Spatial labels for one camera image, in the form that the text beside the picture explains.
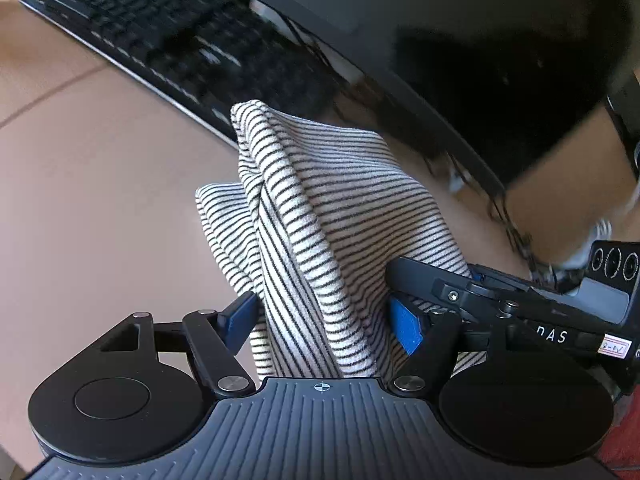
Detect black curved computer monitor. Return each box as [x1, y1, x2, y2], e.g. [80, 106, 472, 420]
[180, 0, 640, 196]

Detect black cable bundle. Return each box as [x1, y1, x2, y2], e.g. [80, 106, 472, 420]
[280, 10, 591, 291]

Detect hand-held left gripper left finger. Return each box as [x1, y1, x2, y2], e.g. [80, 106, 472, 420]
[100, 291, 259, 401]

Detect person's red clothing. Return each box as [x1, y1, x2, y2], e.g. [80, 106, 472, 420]
[597, 390, 640, 478]

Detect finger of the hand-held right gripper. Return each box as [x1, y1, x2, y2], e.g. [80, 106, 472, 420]
[385, 257, 516, 319]
[470, 265, 584, 307]

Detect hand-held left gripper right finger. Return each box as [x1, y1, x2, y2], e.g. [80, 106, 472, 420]
[389, 296, 506, 400]

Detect black mechanical keyboard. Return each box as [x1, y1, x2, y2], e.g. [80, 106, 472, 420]
[19, 0, 346, 148]

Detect beige striped pants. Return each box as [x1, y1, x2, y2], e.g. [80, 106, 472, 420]
[195, 100, 488, 378]

